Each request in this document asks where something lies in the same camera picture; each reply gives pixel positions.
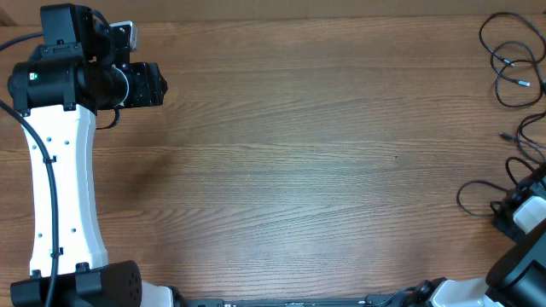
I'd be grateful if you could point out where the black USB cable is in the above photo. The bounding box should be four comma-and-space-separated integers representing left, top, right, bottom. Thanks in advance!
478, 11, 546, 109
499, 110, 546, 165
456, 156, 538, 218

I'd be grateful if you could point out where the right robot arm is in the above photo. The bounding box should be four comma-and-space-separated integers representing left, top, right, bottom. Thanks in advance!
401, 164, 545, 307

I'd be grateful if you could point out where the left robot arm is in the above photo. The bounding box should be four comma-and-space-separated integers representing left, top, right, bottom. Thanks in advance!
6, 3, 183, 307

